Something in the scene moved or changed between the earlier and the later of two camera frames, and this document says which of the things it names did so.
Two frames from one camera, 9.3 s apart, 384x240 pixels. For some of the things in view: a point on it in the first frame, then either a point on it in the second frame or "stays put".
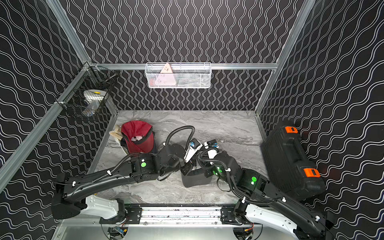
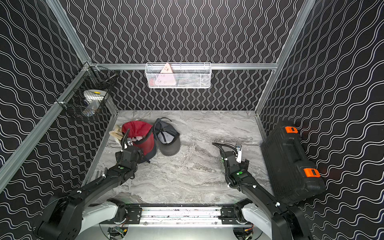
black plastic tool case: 288,167 stays put
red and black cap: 138,137 stays put
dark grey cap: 196,177 → 167,136
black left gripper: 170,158 → 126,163
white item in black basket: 93,98 stays put
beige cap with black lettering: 117,132 stays put
